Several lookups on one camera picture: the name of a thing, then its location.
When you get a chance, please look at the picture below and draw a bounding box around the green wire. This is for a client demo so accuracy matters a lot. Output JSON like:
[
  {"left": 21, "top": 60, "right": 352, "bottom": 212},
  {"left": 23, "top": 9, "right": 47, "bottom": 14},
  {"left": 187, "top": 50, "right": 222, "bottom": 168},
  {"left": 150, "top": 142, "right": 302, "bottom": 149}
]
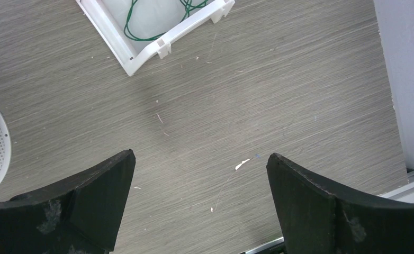
[{"left": 123, "top": 0, "right": 210, "bottom": 42}]

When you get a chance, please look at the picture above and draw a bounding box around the white plastic bin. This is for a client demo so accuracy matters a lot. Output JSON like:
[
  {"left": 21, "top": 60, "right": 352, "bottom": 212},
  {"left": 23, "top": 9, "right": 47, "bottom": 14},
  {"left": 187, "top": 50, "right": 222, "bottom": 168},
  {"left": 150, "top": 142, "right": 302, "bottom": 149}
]
[{"left": 77, "top": 0, "right": 235, "bottom": 76}]

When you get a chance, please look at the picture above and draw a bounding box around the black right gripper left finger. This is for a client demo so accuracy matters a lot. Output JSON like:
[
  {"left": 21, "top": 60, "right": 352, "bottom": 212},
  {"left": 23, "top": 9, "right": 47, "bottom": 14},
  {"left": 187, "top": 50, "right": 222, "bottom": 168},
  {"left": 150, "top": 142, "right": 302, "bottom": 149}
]
[{"left": 0, "top": 150, "right": 136, "bottom": 253}]

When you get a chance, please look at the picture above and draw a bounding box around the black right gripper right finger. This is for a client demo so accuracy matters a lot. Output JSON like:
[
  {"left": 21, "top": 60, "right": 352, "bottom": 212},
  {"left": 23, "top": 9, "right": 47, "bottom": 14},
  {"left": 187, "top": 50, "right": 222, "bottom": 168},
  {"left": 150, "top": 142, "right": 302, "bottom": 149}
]
[{"left": 266, "top": 153, "right": 414, "bottom": 253}]

